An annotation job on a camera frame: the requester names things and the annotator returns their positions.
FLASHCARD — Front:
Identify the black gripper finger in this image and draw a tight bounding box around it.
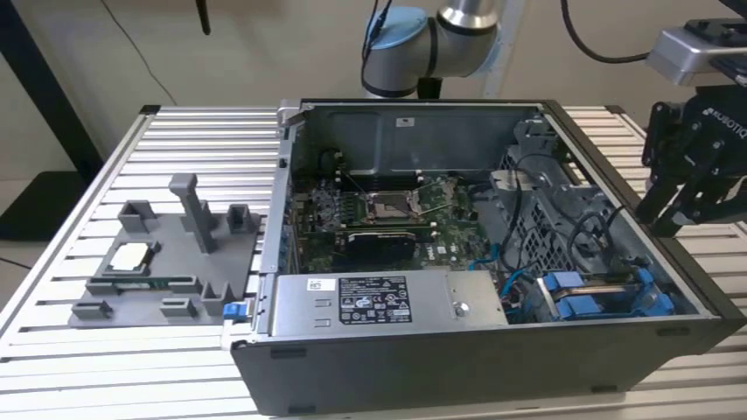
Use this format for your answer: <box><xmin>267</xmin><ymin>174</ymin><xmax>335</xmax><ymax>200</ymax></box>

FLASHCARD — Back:
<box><xmin>634</xmin><ymin>171</ymin><xmax>695</xmax><ymax>238</ymax></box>
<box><xmin>679</xmin><ymin>174</ymin><xmax>747</xmax><ymax>227</ymax></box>

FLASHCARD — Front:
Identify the black disk wire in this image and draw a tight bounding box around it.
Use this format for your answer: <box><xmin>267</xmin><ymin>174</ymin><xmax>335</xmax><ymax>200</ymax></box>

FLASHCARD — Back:
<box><xmin>586</xmin><ymin>204</ymin><xmax>627</xmax><ymax>266</ymax></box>
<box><xmin>566</xmin><ymin>213</ymin><xmax>612</xmax><ymax>271</ymax></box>

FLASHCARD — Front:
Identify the grey metal disk bay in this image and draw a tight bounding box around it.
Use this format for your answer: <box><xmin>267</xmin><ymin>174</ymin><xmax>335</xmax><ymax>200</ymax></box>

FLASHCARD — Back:
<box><xmin>488</xmin><ymin>116</ymin><xmax>702</xmax><ymax>326</ymax></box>

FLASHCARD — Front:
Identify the green motherboard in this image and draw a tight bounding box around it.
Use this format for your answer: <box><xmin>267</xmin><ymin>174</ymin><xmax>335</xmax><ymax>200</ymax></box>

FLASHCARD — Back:
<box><xmin>291</xmin><ymin>172</ymin><xmax>498</xmax><ymax>275</ymax></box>

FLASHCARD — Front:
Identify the metal socket cover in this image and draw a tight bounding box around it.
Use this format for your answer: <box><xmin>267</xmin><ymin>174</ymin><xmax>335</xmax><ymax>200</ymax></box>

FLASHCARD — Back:
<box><xmin>410</xmin><ymin>180</ymin><xmax>458</xmax><ymax>214</ymax></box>

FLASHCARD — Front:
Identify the CPU socket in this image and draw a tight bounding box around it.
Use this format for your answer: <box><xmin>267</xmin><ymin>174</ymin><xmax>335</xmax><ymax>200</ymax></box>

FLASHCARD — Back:
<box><xmin>360</xmin><ymin>191</ymin><xmax>419</xmax><ymax>225</ymax></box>

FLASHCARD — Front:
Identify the black graphics card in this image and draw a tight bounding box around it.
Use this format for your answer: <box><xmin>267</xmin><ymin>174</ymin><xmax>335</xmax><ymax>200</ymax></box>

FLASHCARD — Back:
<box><xmin>342</xmin><ymin>230</ymin><xmax>419</xmax><ymax>271</ymax></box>

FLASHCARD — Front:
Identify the thin metal locking lever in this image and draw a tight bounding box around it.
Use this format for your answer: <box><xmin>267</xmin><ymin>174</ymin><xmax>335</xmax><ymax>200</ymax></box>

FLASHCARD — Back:
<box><xmin>340</xmin><ymin>169</ymin><xmax>370</xmax><ymax>197</ymax></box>

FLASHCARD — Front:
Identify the black open PC case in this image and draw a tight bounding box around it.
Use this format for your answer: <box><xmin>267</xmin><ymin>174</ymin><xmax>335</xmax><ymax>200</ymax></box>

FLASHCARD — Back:
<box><xmin>219</xmin><ymin>96</ymin><xmax>741</xmax><ymax>417</ymax></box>

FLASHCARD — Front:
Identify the grey power supply unit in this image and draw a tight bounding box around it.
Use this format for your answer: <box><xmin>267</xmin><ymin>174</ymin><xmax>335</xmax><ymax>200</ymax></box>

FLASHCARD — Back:
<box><xmin>268</xmin><ymin>269</ymin><xmax>507</xmax><ymax>338</ymax></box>

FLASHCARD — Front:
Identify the grey parts rack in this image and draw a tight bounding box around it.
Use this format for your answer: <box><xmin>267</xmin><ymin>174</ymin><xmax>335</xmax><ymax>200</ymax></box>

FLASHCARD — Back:
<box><xmin>68</xmin><ymin>172</ymin><xmax>264</xmax><ymax>329</ymax></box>

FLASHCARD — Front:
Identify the black hanging rod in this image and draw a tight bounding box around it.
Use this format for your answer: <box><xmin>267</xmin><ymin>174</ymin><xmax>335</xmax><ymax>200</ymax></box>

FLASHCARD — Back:
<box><xmin>194</xmin><ymin>0</ymin><xmax>214</xmax><ymax>36</ymax></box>

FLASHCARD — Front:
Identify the green RAM stick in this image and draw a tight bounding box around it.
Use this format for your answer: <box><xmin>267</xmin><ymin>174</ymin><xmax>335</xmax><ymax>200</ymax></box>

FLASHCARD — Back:
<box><xmin>114</xmin><ymin>277</ymin><xmax>195</xmax><ymax>293</ymax></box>

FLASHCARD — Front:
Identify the silver CPU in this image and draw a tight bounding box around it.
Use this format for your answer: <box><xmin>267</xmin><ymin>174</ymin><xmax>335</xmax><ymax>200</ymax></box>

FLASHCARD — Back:
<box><xmin>107</xmin><ymin>243</ymin><xmax>158</xmax><ymax>273</ymax></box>

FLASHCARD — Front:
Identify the black monitor stand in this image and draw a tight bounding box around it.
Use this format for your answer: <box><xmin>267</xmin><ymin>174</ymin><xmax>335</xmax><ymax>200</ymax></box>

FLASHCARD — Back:
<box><xmin>0</xmin><ymin>0</ymin><xmax>110</xmax><ymax>242</ymax></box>

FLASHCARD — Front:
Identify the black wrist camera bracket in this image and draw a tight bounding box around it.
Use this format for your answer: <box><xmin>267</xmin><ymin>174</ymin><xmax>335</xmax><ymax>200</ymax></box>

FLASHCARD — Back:
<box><xmin>640</xmin><ymin>101</ymin><xmax>686</xmax><ymax>170</ymax></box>

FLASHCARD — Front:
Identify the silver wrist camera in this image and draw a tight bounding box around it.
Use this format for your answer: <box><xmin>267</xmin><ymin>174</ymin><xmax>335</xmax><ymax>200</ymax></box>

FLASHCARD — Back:
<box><xmin>643</xmin><ymin>19</ymin><xmax>747</xmax><ymax>88</ymax></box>

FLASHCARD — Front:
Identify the long black case wire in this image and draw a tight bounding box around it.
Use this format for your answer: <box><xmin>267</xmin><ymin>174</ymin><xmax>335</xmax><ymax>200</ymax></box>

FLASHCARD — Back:
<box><xmin>499</xmin><ymin>152</ymin><xmax>554</xmax><ymax>272</ymax></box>

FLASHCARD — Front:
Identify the thick black camera cable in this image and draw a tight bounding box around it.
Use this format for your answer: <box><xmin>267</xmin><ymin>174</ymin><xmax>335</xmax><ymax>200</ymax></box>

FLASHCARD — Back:
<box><xmin>558</xmin><ymin>0</ymin><xmax>652</xmax><ymax>63</ymax></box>

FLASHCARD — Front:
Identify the blue data wire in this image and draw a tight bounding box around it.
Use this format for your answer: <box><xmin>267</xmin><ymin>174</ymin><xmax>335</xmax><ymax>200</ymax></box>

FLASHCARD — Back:
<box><xmin>468</xmin><ymin>255</ymin><xmax>546</xmax><ymax>307</ymax></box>

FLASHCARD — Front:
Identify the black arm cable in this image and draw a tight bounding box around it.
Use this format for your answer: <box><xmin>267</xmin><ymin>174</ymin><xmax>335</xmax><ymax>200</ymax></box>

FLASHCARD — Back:
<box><xmin>360</xmin><ymin>0</ymin><xmax>396</xmax><ymax>58</ymax></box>

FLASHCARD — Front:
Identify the thin black wall cable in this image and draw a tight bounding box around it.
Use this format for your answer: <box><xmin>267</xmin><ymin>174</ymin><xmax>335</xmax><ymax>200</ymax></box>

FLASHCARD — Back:
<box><xmin>98</xmin><ymin>0</ymin><xmax>179</xmax><ymax>106</ymax></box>

